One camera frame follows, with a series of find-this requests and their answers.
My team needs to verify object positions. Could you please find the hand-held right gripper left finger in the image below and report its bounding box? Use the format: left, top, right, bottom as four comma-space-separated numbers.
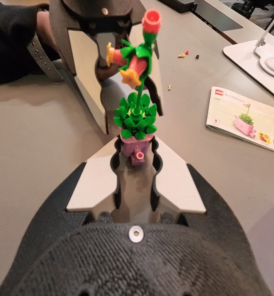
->
66, 136, 122, 212

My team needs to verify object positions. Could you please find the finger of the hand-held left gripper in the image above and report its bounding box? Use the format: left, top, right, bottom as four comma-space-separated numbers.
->
68, 30, 110, 134
97, 23, 164, 116

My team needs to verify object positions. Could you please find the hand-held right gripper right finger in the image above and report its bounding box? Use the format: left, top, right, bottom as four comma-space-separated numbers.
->
151, 136, 207, 214

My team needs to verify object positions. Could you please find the green toy brick plant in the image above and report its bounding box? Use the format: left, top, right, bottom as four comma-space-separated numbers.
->
106, 9, 163, 139

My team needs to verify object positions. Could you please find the pink toy brick pot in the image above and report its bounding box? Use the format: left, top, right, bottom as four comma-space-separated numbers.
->
120, 134, 155, 166

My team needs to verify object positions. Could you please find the toy brick instruction booklet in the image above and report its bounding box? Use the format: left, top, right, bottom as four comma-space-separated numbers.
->
206, 86, 274, 156

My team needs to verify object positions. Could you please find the person's left hand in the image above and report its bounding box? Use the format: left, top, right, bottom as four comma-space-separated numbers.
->
36, 10, 59, 54

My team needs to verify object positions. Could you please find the black power bank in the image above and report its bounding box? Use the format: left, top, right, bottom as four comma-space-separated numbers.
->
158, 0, 196, 13

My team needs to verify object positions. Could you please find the white book stand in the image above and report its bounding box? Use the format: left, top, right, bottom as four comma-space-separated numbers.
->
223, 0, 274, 103

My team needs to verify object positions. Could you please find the grey perforated strap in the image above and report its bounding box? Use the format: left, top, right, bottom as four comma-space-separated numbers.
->
27, 32, 64, 82

